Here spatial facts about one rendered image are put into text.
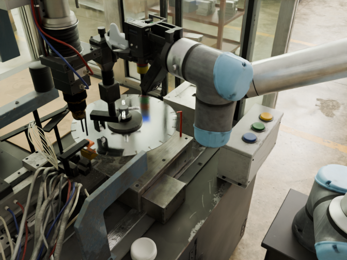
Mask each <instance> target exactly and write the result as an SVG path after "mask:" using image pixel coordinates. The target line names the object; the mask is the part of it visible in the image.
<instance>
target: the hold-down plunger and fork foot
mask: <svg viewBox="0 0 347 260"><path fill-rule="evenodd" d="M107 106H108V111H102V110H92V112H91V113H90V114H89V115H90V120H93V123H94V129H95V130H96V131H97V132H100V126H99V121H100V124H101V125H102V126H103V128H104V129H106V127H105V122H113V123H119V122H120V120H121V113H120V112H116V104H115V102H114V103H110V104H107Z"/></svg>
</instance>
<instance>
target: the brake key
mask: <svg viewBox="0 0 347 260"><path fill-rule="evenodd" d="M243 138H244V140H246V141H248V142H254V141H256V138H257V137H256V135H255V134H253V133H245V134H244V137H243Z"/></svg>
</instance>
